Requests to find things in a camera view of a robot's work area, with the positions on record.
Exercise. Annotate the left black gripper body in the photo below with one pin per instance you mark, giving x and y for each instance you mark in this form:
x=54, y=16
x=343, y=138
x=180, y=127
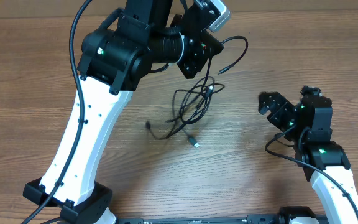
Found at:
x=192, y=58

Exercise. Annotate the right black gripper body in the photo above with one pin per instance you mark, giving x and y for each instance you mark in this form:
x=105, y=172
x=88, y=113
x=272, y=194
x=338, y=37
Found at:
x=283, y=118

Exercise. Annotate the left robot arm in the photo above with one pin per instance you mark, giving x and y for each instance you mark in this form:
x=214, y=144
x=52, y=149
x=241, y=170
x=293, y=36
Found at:
x=115, y=57

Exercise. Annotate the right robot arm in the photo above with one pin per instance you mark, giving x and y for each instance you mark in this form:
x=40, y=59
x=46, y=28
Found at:
x=305, y=138

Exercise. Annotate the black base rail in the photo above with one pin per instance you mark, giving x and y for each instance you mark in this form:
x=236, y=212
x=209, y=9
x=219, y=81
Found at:
x=197, y=220

